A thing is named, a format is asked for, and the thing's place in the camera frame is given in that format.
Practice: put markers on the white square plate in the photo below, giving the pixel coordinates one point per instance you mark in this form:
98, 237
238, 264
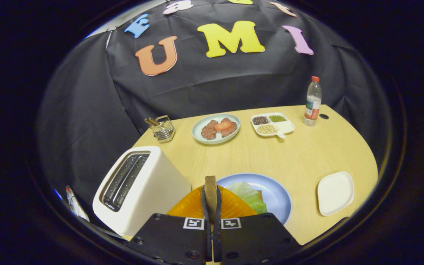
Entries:
335, 193

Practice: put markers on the red tomato slice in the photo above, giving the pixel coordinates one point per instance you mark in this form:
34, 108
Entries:
222, 126

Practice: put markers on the pale green round plate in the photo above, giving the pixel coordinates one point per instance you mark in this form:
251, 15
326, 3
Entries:
197, 132

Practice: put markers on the yellow beans pile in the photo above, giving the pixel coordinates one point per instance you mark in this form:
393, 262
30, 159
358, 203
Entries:
267, 129

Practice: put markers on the dark brown beans pile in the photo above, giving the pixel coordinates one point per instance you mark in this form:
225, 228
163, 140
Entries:
260, 120

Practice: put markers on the white toaster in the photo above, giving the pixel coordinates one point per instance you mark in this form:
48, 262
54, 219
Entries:
153, 191

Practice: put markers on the round blue plate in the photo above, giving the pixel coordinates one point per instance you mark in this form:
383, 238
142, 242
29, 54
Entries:
276, 198

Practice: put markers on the plain brown toast slice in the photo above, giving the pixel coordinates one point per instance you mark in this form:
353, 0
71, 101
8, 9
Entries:
210, 195

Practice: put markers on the green lettuce leaf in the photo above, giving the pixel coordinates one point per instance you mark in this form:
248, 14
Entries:
247, 193

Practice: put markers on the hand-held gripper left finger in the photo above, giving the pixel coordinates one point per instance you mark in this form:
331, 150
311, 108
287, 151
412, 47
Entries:
171, 239

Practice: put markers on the brown meat slice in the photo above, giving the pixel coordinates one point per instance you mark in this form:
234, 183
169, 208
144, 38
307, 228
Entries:
208, 131
231, 130

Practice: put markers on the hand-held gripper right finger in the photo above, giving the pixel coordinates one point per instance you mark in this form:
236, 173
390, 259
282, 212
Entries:
256, 239

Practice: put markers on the clear plastic water bottle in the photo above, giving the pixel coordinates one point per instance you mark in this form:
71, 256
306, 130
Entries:
312, 106

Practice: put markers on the green beans pile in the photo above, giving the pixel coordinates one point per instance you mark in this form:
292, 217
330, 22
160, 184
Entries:
277, 118

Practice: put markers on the black backdrop cloth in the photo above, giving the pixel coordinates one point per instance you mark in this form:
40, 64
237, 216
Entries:
197, 92

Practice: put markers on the white divided condiment tray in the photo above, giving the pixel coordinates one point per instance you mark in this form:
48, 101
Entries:
285, 128

